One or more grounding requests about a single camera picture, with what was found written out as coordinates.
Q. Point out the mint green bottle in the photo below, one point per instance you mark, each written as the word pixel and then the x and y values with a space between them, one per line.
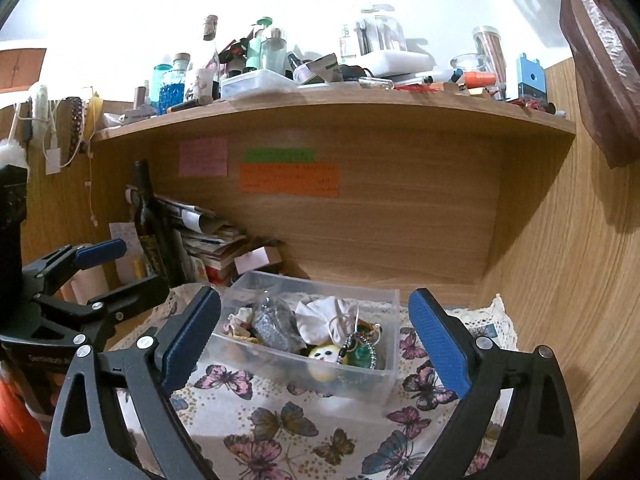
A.
pixel 256 47

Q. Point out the yellow soft ball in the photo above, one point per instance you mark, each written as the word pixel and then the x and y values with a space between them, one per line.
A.
pixel 322 360

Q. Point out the blue glass bottle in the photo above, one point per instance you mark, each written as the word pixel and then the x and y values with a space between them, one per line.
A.
pixel 175 90

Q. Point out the teal plastic bottle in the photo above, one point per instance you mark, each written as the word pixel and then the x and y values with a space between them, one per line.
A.
pixel 161 80

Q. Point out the clear bottle silver cap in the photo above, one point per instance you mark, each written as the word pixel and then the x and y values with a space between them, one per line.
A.
pixel 274 52

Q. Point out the pink paper note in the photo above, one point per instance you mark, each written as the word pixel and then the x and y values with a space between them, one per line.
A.
pixel 202 156

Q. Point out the tall clear corked bottle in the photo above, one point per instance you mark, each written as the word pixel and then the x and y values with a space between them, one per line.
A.
pixel 207 60

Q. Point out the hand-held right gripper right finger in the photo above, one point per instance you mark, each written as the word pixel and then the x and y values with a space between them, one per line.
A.
pixel 440 340

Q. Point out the clear acrylic organizer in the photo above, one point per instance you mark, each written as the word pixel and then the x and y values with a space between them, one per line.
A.
pixel 375 32

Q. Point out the yellow candle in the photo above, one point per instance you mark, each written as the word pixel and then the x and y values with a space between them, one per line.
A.
pixel 139 267

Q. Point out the glass jar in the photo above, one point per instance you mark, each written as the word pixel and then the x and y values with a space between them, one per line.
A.
pixel 470 65

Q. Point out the wooden shelf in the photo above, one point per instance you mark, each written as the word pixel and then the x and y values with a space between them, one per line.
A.
pixel 350 115

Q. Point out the white cloth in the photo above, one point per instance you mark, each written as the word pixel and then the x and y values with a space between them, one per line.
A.
pixel 320 315

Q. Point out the orange paper note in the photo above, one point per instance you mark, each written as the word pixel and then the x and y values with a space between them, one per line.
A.
pixel 290 180

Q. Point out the dark wine bottle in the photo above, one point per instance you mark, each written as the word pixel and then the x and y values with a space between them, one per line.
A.
pixel 150 240

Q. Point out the mauve curtain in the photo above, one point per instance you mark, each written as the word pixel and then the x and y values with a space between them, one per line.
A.
pixel 605 60

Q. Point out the butterfly print tablecloth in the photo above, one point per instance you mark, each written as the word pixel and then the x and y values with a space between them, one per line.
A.
pixel 280 440

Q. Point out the hanging beaded band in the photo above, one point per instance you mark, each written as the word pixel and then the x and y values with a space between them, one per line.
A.
pixel 76 125

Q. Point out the blue pencil sharpener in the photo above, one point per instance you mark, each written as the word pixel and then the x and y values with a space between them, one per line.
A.
pixel 531 77

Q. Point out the white handwritten paper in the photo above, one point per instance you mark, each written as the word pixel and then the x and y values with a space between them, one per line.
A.
pixel 125 237

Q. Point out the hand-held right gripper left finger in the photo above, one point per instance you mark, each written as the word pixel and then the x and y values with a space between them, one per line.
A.
pixel 192 332

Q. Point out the floral scrunchie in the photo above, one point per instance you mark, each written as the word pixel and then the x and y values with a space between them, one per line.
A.
pixel 240 321

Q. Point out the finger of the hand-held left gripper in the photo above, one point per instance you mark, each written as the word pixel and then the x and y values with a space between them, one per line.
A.
pixel 102 252
pixel 135 292

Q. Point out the clear plastic box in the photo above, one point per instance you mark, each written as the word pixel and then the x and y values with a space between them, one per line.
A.
pixel 260 360

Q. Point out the white flat box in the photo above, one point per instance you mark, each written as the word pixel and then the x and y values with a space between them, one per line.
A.
pixel 400 62

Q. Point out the clear canister with sticks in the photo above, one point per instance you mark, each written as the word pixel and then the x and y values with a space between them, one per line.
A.
pixel 489 47

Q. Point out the pink card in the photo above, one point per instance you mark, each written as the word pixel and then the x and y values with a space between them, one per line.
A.
pixel 255 260

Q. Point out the stack of magazines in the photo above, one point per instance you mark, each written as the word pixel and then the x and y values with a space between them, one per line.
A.
pixel 215 240

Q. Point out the green paper note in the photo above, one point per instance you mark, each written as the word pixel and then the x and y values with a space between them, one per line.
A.
pixel 277 155

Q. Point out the white plastic container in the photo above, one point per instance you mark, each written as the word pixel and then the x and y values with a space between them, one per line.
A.
pixel 255 85

